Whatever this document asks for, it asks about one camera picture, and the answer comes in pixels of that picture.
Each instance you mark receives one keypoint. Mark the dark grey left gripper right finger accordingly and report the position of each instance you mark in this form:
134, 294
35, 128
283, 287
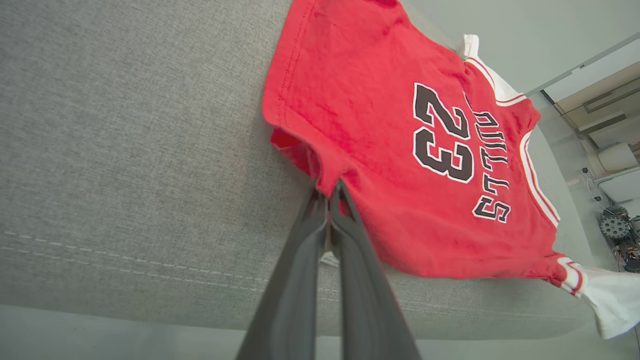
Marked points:
365, 300

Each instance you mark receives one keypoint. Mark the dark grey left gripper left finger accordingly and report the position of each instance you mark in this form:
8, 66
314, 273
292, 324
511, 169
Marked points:
290, 300

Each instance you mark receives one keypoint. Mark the red number 23 basketball jersey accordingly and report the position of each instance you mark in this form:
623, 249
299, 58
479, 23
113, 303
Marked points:
390, 210

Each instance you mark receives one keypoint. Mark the black geared wheel device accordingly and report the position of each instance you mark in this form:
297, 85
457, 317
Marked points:
615, 227

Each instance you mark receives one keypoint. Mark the white cylindrical bin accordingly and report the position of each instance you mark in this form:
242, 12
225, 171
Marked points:
617, 157

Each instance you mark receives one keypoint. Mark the tan wooden cabinet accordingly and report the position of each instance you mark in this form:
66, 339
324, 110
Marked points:
600, 107

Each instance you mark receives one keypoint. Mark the white board panel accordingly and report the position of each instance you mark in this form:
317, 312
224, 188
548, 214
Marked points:
595, 75

